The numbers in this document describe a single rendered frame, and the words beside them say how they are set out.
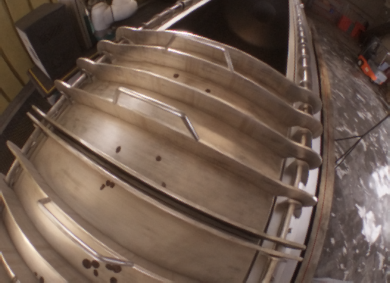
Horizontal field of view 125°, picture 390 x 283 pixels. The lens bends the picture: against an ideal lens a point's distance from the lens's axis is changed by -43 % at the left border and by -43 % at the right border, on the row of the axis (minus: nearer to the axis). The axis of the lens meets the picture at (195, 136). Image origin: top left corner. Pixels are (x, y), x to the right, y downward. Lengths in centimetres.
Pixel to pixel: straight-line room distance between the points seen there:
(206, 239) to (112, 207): 15
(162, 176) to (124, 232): 10
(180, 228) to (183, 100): 21
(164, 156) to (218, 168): 9
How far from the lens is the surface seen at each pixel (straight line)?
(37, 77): 184
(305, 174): 41
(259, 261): 34
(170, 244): 27
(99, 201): 29
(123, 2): 161
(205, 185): 28
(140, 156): 28
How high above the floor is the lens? 294
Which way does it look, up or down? 61 degrees down
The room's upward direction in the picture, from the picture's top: 9 degrees clockwise
